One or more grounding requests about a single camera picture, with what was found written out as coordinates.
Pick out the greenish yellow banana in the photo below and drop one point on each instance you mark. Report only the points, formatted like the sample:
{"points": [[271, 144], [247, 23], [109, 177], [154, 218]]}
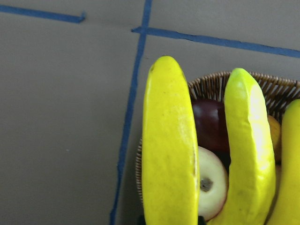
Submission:
{"points": [[252, 176]]}

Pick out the brown wicker basket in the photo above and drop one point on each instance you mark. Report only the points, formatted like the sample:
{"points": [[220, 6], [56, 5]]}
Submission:
{"points": [[278, 93]]}

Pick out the dark red apple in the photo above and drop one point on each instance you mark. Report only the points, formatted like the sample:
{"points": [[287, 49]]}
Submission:
{"points": [[210, 124]]}

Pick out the pink white peach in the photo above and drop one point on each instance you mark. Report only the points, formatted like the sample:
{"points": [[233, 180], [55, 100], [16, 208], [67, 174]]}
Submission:
{"points": [[213, 184]]}

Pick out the orange fruit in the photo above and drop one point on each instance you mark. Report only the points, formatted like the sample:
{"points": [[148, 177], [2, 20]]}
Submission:
{"points": [[275, 131]]}

